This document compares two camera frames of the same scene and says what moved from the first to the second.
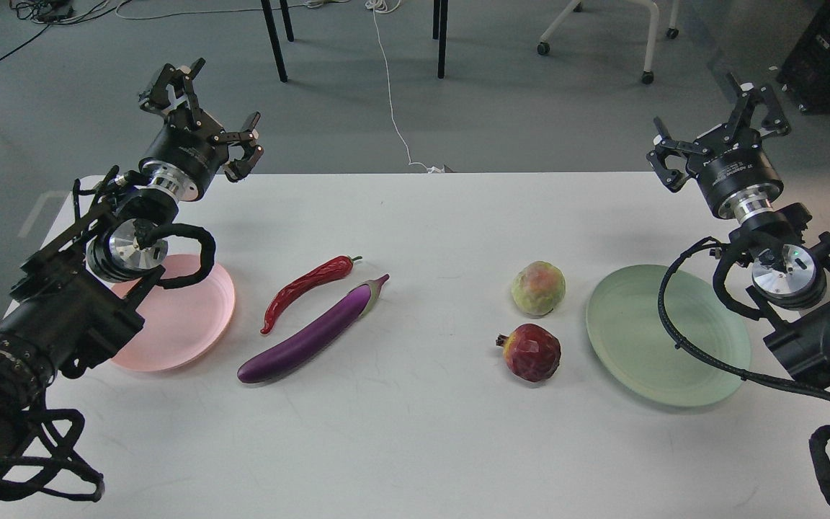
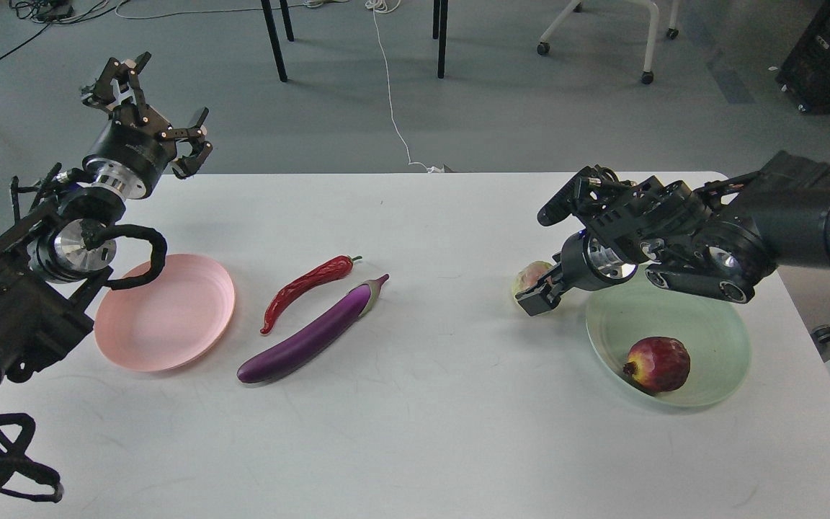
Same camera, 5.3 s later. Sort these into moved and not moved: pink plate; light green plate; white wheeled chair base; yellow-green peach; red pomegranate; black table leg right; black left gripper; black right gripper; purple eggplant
Moved: red pomegranate; black left gripper; black right gripper
Not moved: yellow-green peach; black table leg right; purple eggplant; light green plate; white wheeled chair base; pink plate
